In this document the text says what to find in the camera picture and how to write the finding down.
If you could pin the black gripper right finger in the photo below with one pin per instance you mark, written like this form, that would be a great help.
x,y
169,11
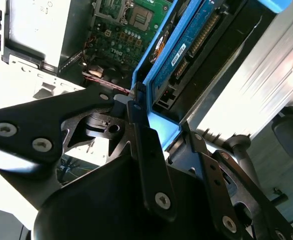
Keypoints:
x,y
211,175

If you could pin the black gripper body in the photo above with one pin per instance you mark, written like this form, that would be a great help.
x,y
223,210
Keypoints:
x,y
99,207

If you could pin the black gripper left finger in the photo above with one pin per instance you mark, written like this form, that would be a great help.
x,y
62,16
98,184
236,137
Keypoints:
x,y
61,110

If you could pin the hard disk with blue carrier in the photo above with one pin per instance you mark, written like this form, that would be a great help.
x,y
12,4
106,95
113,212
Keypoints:
x,y
201,37

